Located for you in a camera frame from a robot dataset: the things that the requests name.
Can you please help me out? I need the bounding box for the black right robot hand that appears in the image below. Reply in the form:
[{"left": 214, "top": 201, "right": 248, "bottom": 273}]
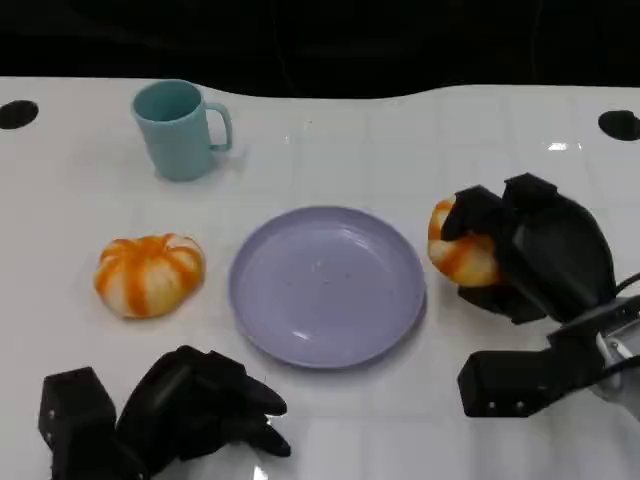
[{"left": 439, "top": 172, "right": 618, "bottom": 326}]

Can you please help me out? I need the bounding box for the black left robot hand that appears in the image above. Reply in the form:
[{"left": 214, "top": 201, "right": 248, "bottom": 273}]
[{"left": 114, "top": 344, "right": 292, "bottom": 474}]

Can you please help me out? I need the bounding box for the orange white toy bread roll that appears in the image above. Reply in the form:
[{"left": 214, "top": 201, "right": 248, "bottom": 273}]
[
  {"left": 427, "top": 197, "right": 502, "bottom": 288},
  {"left": 94, "top": 232, "right": 207, "bottom": 321}
]

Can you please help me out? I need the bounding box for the black table grommet hole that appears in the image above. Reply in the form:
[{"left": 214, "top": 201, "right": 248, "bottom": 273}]
[
  {"left": 597, "top": 110, "right": 640, "bottom": 142},
  {"left": 0, "top": 100, "right": 40, "bottom": 131}
]

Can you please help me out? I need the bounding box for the lilac plate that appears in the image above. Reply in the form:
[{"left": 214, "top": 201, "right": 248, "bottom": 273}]
[{"left": 228, "top": 205, "right": 427, "bottom": 371}]

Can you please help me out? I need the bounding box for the pale green mug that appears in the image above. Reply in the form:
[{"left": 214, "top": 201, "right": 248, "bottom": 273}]
[{"left": 131, "top": 80, "right": 234, "bottom": 182}]

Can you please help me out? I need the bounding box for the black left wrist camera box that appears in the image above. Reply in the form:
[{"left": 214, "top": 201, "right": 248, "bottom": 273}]
[{"left": 38, "top": 366, "right": 117, "bottom": 476}]

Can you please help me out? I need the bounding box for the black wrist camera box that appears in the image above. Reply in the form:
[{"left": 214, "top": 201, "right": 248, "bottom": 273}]
[
  {"left": 38, "top": 366, "right": 117, "bottom": 476},
  {"left": 456, "top": 344, "right": 609, "bottom": 419}
]

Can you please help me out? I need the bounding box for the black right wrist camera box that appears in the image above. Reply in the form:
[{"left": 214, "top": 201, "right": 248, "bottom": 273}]
[{"left": 456, "top": 344, "right": 609, "bottom": 419}]

